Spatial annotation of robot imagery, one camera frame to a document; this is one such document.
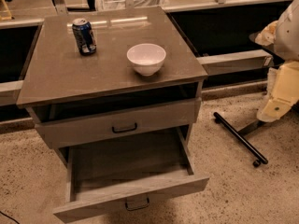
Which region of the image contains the black cable on floor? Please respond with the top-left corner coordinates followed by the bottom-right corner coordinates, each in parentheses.
top-left (0, 210), bottom-right (21, 224)

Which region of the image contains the white bowl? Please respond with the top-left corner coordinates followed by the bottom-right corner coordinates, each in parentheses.
top-left (127, 43), bottom-right (166, 77)

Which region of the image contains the grey drawer cabinet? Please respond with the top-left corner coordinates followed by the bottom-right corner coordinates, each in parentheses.
top-left (17, 7), bottom-right (206, 163)

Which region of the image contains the blue soda can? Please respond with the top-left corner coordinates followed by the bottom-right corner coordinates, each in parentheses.
top-left (72, 18), bottom-right (96, 55)

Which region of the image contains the grey railing beam right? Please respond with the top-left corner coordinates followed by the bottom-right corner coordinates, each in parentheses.
top-left (197, 49), bottom-right (274, 76)

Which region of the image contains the grey railing beam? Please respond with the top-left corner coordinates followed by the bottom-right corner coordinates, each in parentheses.
top-left (197, 49), bottom-right (274, 76)
top-left (0, 80), bottom-right (23, 106)

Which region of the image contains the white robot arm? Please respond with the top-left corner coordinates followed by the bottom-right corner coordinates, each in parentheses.
top-left (254, 0), bottom-right (299, 122)

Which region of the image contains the black rolling side table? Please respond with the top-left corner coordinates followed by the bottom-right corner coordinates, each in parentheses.
top-left (213, 31), bottom-right (299, 169)

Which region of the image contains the grey railing beam left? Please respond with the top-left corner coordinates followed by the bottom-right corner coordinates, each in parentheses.
top-left (0, 80), bottom-right (23, 106)

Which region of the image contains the clear wire basket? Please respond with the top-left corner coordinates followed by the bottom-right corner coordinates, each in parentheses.
top-left (96, 0), bottom-right (168, 11)

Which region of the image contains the grey drawer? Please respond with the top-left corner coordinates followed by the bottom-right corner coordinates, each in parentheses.
top-left (53, 128), bottom-right (208, 223)
top-left (36, 98), bottom-right (201, 148)

